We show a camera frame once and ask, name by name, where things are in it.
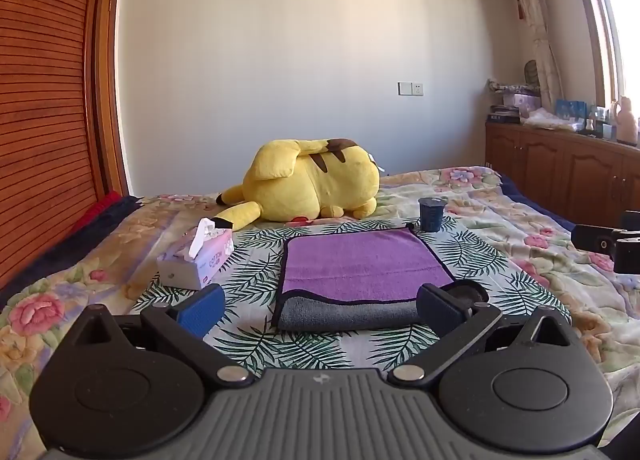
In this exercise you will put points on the pink figurine on cabinet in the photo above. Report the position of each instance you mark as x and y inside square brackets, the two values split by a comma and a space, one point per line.
[627, 121]

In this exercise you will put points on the purple and grey towel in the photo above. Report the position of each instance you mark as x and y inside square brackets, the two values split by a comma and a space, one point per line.
[350, 270]

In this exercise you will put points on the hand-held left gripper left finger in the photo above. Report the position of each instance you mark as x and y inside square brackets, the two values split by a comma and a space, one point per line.
[201, 309]

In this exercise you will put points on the yellow plush toy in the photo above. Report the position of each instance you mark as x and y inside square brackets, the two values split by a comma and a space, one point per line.
[312, 178]

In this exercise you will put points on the floral folded cloth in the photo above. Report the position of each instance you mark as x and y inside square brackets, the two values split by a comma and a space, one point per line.
[507, 86]

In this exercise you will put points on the patterned beige curtain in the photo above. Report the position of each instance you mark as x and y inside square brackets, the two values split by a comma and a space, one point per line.
[535, 15]

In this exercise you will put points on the wooden cabinet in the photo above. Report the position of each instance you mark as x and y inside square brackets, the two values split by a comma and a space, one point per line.
[565, 168]

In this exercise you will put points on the pink white tissue box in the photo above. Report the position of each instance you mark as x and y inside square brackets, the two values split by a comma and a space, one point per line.
[197, 260]

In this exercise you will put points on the leaf print cloth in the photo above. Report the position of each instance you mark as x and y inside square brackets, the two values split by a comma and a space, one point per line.
[250, 260]

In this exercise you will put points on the dark blue bed sheet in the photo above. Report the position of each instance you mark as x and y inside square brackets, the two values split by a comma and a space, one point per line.
[537, 197]

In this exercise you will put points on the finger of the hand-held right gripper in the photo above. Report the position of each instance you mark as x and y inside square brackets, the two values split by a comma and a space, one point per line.
[595, 239]

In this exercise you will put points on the small white bottle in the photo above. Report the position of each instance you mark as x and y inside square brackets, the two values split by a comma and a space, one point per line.
[590, 124]

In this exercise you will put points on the slatted wooden wardrobe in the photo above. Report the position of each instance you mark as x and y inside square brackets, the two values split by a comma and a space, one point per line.
[50, 105]

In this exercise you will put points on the purple box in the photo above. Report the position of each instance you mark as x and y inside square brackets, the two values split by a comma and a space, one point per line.
[520, 101]

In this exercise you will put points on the red cloth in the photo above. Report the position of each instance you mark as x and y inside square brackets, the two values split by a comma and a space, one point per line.
[97, 210]

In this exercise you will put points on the stack of books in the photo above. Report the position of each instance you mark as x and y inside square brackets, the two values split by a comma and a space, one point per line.
[502, 114]

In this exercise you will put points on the dark blue blanket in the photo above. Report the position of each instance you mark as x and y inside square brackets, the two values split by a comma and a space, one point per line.
[65, 250]

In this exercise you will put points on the white wall socket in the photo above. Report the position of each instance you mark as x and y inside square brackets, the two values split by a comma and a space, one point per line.
[410, 88]

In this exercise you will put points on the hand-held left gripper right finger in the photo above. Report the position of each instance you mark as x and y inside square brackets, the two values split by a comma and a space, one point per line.
[439, 309]

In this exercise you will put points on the dark blue cup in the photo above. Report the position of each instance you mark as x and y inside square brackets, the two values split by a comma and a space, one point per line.
[430, 215]

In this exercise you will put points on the window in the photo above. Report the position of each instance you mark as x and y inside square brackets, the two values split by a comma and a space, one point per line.
[617, 15]

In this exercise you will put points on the clear plastic bag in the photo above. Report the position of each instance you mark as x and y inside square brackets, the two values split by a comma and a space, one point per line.
[546, 119]

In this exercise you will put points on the blue picture box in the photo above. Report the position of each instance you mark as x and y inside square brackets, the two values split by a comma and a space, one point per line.
[570, 109]

